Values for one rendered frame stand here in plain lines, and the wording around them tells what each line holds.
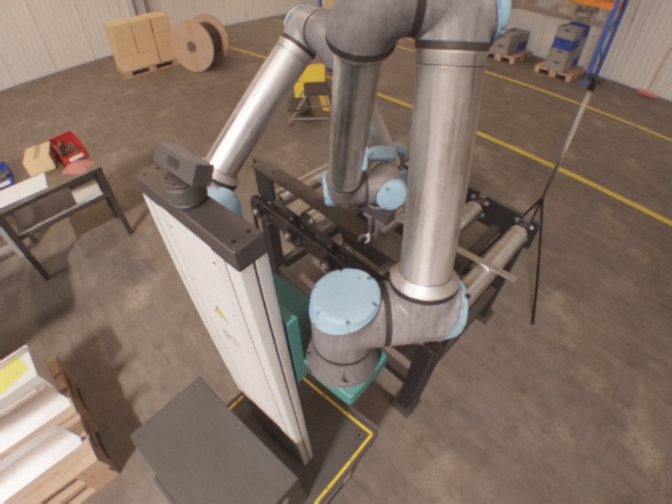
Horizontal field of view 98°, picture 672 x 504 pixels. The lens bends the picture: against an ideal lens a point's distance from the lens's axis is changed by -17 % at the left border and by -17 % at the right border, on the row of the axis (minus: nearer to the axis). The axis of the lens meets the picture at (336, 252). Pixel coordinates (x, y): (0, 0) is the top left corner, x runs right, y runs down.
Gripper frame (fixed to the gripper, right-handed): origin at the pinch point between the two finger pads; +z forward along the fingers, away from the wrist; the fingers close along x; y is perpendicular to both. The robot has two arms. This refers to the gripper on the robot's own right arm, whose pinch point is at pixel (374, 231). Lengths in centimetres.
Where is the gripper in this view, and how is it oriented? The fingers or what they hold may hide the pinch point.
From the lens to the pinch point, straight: 129.7
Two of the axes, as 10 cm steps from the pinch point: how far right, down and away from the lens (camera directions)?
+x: 7.0, 5.1, -5.0
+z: 0.0, 7.0, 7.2
